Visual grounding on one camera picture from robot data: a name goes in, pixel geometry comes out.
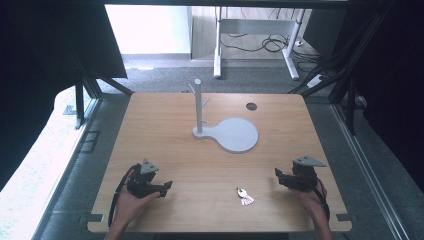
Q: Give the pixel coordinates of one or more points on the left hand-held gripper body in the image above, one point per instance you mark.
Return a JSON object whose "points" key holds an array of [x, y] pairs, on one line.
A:
{"points": [[141, 183]]}

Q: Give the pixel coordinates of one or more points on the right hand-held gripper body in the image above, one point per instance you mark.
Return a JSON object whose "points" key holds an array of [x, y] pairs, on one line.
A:
{"points": [[301, 176]]}

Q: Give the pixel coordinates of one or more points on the silver bunch of keys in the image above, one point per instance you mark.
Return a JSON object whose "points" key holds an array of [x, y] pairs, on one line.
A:
{"points": [[245, 197]]}

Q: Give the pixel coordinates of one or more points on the white key holder stand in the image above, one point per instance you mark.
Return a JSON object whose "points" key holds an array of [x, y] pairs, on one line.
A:
{"points": [[235, 134]]}

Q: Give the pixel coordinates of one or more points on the person's left hand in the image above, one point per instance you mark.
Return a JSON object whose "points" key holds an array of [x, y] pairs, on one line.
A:
{"points": [[128, 206]]}

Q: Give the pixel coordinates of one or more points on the person's right hand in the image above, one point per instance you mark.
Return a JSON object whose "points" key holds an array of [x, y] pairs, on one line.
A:
{"points": [[311, 201]]}

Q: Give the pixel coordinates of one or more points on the white power strip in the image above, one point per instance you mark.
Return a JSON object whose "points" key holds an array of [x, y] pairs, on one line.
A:
{"points": [[315, 80]]}

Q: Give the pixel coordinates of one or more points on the black metal stand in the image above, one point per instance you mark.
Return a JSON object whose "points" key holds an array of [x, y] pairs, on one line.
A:
{"points": [[346, 76], [85, 86]]}

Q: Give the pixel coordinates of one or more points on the black curtain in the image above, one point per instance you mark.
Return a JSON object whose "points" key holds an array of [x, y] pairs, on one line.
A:
{"points": [[393, 83], [40, 73]]}

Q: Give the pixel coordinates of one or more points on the metal floor rail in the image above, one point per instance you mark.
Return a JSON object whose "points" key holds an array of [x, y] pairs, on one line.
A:
{"points": [[366, 173]]}

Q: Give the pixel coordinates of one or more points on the white desk frame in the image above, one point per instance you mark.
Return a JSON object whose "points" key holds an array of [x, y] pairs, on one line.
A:
{"points": [[255, 26]]}

